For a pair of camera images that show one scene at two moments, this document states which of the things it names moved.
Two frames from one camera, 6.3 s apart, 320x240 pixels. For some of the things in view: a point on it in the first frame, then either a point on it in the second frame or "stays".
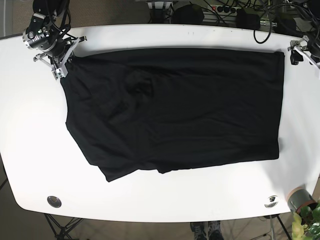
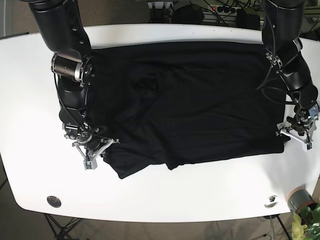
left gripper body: x=41 y=35 → x=89 y=148
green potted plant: x=306 y=226 stays
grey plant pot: x=299 y=197 stays
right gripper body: x=298 y=49 → x=300 y=126
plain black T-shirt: x=139 y=112 stays
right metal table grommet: x=271 y=202 stays
